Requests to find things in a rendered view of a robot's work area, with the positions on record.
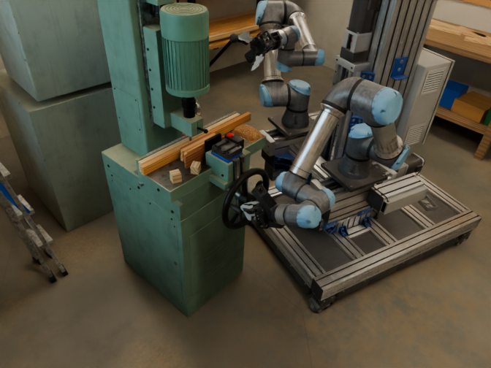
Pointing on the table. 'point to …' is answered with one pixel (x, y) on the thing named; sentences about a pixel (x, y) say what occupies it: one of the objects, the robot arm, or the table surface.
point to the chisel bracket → (185, 125)
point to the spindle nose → (188, 104)
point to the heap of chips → (248, 133)
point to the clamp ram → (212, 142)
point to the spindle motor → (185, 48)
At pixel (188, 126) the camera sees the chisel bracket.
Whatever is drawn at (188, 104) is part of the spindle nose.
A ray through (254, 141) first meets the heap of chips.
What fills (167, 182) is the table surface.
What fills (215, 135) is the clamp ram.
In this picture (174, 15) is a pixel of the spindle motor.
